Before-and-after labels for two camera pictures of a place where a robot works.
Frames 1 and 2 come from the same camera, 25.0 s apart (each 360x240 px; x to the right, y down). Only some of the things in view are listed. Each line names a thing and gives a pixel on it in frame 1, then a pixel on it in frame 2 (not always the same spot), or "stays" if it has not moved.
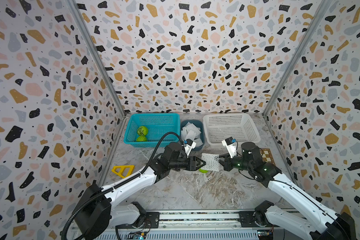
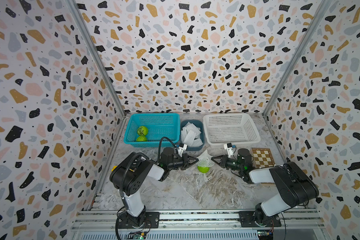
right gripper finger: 224,157 -> 217,158
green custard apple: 142,131 stays
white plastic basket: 238,126 stays
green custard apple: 141,138 stays
